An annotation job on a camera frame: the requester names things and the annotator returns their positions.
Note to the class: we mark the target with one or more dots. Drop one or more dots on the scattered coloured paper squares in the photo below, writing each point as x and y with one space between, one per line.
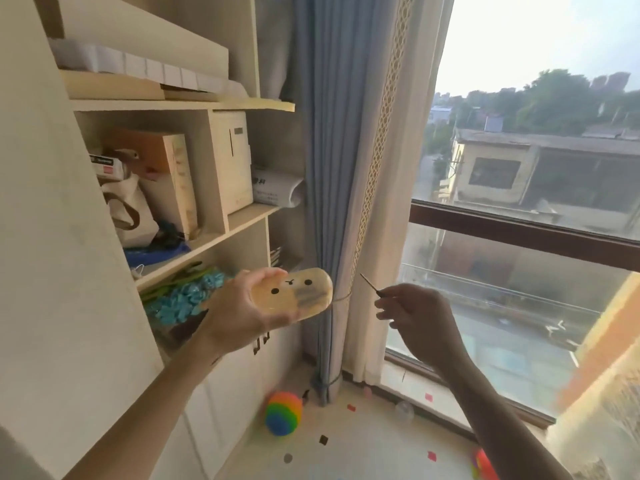
351 407

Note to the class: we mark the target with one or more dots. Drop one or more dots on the clear plastic ball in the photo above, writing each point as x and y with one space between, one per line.
404 411

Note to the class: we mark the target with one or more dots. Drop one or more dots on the pale sewing thread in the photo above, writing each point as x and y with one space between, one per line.
341 297

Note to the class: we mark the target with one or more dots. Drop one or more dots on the person's right hand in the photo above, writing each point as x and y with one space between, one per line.
425 324

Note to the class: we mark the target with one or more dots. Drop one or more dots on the white box with red label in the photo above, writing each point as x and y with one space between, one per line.
106 167

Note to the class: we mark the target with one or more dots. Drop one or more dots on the blue curtain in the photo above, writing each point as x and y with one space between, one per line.
330 144

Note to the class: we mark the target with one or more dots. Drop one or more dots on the person's right forearm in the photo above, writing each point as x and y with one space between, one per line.
495 419

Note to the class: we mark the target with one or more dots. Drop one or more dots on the cream canvas tote bag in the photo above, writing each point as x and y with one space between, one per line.
132 214

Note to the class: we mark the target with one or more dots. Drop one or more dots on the row of white boxes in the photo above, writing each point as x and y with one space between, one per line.
150 69

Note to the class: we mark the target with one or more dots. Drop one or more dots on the green pipe cleaners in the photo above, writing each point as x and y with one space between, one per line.
170 283

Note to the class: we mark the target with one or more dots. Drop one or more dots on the grey building outside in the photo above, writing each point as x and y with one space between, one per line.
545 169

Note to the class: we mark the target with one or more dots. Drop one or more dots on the pale wooden box with slot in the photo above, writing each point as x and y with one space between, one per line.
232 159

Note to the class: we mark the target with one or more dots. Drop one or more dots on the brown window frame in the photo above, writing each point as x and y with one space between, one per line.
525 232

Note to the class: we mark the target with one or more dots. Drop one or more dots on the blue fabric bundle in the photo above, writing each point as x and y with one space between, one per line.
155 252

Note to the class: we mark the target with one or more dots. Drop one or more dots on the cream wooden board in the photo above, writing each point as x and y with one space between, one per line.
150 29

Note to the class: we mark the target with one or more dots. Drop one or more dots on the person's left forearm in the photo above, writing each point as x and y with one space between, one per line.
150 414

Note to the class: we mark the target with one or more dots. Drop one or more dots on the thin sewing needle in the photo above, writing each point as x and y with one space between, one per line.
370 283

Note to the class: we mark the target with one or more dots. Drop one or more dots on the white paper bag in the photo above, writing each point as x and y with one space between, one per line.
275 187

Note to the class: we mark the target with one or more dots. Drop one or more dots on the cream wooden shelf unit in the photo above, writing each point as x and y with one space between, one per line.
50 244

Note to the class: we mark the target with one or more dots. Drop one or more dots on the yellow plush toy with face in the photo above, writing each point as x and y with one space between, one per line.
305 294

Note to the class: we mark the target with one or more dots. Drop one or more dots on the red and yellow ball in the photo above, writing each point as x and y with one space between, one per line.
484 467

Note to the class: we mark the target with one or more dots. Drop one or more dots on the cream curtain with lace trim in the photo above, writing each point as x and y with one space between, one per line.
400 169

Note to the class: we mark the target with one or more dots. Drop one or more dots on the bag of blue paper flowers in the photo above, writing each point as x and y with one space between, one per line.
182 299

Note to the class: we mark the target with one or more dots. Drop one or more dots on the rainbow striped ball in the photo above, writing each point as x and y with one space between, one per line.
284 413

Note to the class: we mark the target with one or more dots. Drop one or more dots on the sheer cream and orange curtain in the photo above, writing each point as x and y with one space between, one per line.
605 394

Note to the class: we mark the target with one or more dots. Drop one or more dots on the person's left hand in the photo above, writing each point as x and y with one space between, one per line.
235 319

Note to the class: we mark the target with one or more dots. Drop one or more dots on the person's left thumb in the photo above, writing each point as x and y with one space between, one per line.
252 282

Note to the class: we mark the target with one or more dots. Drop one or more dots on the large plywood box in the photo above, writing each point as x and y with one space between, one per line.
172 179

